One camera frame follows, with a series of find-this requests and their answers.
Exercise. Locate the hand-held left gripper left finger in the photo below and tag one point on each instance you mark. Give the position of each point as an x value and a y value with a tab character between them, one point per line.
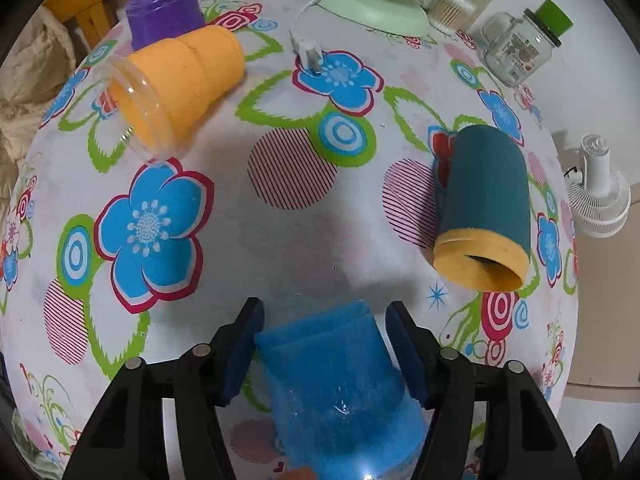
239	355

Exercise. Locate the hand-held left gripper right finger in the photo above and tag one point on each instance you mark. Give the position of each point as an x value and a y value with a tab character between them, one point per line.
406	347

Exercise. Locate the blue cup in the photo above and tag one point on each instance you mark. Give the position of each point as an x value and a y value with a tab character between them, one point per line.
345	390

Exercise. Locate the teal cup with orange rim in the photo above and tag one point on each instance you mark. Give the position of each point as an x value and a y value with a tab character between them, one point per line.
480	210

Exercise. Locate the purple cup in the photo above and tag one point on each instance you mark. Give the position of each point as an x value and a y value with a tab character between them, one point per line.
165	10

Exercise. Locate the floral tablecloth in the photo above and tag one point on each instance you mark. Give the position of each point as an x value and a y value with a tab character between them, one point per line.
300	200

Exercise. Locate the white small fan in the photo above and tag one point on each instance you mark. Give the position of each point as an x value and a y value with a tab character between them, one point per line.
597	187

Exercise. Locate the white power plug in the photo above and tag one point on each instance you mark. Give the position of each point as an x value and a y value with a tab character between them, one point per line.
308	51

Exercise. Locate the glass jar with green lid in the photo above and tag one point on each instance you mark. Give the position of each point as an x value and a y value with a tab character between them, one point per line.
525	45

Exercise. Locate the clear cotton swab container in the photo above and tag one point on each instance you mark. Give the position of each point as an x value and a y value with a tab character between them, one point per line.
448	11

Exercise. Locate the beige plastic bag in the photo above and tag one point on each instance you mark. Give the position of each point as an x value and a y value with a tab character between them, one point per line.
25	90

